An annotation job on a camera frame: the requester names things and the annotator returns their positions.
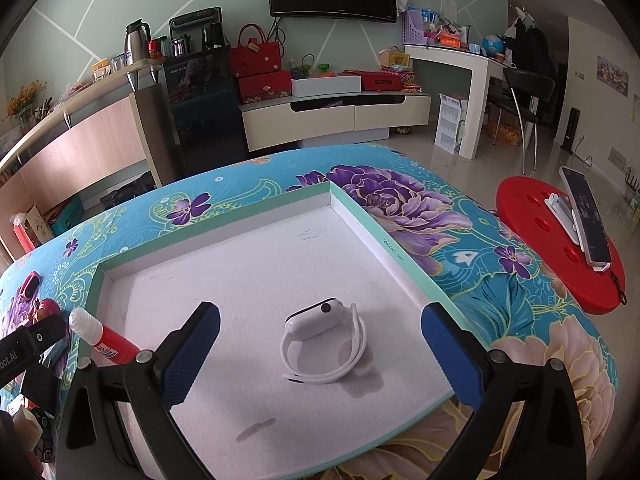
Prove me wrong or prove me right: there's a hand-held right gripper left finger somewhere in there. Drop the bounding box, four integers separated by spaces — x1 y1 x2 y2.
55 301 222 480

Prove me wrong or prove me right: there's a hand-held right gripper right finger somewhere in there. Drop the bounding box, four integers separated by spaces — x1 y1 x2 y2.
421 302 588 480

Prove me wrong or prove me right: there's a red glue bottle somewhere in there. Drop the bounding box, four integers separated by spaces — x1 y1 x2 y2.
68 308 143 363

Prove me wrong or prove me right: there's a white box with green rim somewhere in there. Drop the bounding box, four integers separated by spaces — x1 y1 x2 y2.
85 180 456 476

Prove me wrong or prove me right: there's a white smartwatch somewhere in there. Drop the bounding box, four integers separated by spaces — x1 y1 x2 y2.
280 299 368 386

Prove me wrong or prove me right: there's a small red trinket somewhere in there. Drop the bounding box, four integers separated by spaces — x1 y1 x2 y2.
35 297 63 323

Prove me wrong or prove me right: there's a pink watch band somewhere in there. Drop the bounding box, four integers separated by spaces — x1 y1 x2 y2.
20 271 43 303

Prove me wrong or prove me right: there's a red gift bag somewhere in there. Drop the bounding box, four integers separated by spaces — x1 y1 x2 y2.
10 202 53 256

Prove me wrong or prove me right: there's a blue crate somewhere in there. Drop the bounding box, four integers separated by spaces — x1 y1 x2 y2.
47 195 83 236

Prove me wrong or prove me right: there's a red round stool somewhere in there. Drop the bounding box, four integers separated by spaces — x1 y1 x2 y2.
495 176 626 316

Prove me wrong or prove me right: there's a black floor equipment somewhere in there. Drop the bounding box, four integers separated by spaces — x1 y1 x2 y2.
100 172 156 211

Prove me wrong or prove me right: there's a white phone stand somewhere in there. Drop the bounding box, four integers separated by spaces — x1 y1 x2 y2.
544 194 613 273

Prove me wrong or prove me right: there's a wooden counter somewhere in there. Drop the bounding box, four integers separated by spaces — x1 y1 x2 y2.
0 57 176 261

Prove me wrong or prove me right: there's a smartphone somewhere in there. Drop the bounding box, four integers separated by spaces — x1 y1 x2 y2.
558 166 613 267

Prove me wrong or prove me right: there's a white printed carton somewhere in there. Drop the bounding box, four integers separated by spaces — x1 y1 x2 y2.
434 92 470 155

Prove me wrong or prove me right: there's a flower vase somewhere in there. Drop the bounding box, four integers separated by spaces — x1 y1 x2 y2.
5 81 48 126

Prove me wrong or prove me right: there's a black water dispenser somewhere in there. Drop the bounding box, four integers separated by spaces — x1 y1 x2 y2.
162 7 248 181

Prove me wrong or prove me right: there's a white desk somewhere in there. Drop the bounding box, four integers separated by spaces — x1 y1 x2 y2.
404 42 508 161

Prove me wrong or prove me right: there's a white television cabinet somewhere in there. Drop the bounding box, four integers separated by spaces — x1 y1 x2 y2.
239 91 432 152

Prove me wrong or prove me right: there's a black tower device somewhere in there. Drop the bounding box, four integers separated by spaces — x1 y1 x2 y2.
560 107 581 153

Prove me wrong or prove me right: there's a red gift box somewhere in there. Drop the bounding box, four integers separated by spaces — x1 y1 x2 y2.
237 71 292 105

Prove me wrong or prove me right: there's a red flat box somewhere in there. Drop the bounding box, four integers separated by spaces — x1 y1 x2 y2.
360 71 403 92

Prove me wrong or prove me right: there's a black chair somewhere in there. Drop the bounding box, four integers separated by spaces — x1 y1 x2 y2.
487 67 556 176

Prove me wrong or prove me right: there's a white flat box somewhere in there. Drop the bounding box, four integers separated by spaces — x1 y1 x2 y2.
291 75 362 98

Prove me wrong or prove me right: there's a red handbag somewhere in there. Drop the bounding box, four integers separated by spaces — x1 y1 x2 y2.
230 23 282 81

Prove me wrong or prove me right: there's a yellow box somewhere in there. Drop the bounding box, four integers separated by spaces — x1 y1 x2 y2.
380 46 412 72

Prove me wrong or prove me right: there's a steel thermos jug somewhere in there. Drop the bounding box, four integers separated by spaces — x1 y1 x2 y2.
124 19 152 66

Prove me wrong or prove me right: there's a black hanging coat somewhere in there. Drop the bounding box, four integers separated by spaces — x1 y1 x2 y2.
510 15 558 91

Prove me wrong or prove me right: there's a purple plastic basket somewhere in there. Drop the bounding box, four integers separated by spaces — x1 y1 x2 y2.
401 7 431 47

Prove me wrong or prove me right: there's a black lanyard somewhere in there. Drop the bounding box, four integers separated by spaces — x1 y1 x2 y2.
607 267 628 306

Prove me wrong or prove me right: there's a wall picture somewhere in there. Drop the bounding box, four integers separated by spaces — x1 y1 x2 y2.
596 55 630 96

